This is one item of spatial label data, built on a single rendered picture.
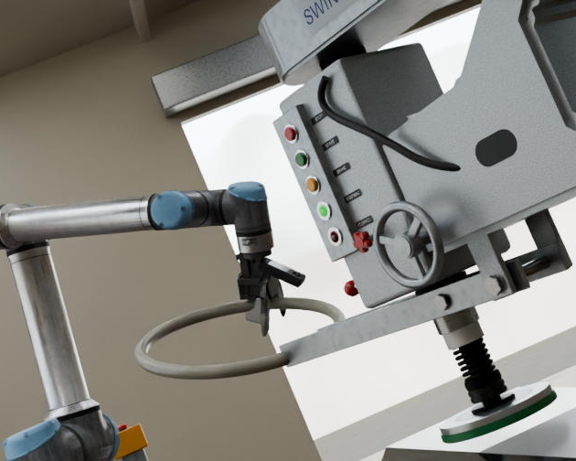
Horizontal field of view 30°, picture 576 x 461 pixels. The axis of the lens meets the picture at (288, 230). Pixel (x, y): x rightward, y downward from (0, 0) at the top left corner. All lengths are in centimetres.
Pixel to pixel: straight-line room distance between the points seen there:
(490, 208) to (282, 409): 707
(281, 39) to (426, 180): 39
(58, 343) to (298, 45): 128
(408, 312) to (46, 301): 125
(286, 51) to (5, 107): 722
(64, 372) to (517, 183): 158
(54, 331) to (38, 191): 603
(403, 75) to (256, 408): 689
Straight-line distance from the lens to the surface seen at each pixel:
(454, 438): 193
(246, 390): 870
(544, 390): 194
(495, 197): 172
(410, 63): 198
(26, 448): 277
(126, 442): 372
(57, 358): 292
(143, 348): 247
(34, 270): 294
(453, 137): 174
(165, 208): 253
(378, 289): 193
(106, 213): 264
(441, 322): 195
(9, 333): 885
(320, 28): 190
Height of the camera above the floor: 116
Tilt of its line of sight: 5 degrees up
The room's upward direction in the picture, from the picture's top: 23 degrees counter-clockwise
